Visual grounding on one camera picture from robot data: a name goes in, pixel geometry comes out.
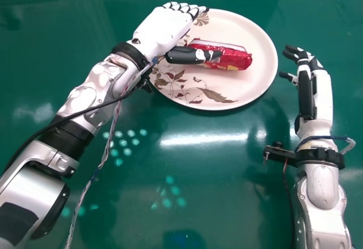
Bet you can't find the thin red black cable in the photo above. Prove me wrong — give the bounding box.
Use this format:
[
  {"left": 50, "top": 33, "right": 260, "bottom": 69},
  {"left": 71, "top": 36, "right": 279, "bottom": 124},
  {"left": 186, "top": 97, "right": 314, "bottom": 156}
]
[{"left": 282, "top": 158, "right": 298, "bottom": 249}]

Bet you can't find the twisted red white blue cable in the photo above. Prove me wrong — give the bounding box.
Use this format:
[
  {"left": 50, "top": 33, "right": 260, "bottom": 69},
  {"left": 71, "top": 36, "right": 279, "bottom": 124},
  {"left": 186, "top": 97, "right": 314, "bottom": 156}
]
[{"left": 64, "top": 57, "right": 159, "bottom": 249}]

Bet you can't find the red biscuit packet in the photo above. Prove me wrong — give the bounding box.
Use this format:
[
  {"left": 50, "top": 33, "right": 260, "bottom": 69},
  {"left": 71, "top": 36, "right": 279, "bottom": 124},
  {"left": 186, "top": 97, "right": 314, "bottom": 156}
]
[{"left": 185, "top": 37, "right": 253, "bottom": 71}]

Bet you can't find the blue white cable loop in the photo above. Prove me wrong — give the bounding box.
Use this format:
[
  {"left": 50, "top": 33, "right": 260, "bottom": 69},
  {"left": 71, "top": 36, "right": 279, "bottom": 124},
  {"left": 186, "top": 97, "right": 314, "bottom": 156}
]
[{"left": 300, "top": 134, "right": 357, "bottom": 155}]

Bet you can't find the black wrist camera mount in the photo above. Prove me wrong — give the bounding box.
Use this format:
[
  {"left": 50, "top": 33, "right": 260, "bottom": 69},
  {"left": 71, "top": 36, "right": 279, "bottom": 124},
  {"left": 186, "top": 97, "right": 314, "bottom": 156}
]
[
  {"left": 263, "top": 141, "right": 297, "bottom": 166},
  {"left": 137, "top": 72, "right": 154, "bottom": 94}
]

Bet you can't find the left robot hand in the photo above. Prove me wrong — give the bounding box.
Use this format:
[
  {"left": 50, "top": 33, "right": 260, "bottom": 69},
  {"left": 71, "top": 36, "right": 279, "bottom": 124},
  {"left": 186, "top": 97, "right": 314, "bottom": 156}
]
[{"left": 112, "top": 1, "right": 225, "bottom": 69}]

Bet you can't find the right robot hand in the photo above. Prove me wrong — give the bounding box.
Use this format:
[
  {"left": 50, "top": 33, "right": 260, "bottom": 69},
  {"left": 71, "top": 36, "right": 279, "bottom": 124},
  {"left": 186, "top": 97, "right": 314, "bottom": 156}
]
[{"left": 278, "top": 44, "right": 346, "bottom": 170}]

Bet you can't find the plate with brown leaf pattern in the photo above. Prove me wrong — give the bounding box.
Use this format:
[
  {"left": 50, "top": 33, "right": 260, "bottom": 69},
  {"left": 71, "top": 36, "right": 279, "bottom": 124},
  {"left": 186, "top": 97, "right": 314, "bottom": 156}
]
[{"left": 147, "top": 8, "right": 278, "bottom": 111}]

